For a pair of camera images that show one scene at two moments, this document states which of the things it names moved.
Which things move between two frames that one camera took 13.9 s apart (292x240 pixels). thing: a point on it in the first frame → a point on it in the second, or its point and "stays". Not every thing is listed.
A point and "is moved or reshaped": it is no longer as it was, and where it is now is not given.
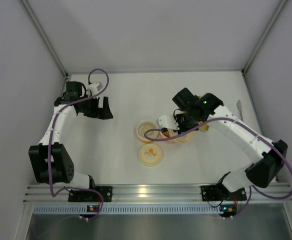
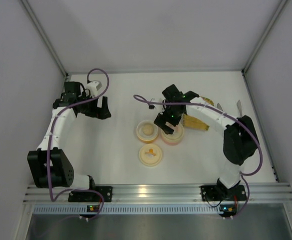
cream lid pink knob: x=188 y=138 is moved or reshaped
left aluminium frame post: x=45 y=36 stays
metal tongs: x=239 y=105 stays
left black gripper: x=96 y=107 stays
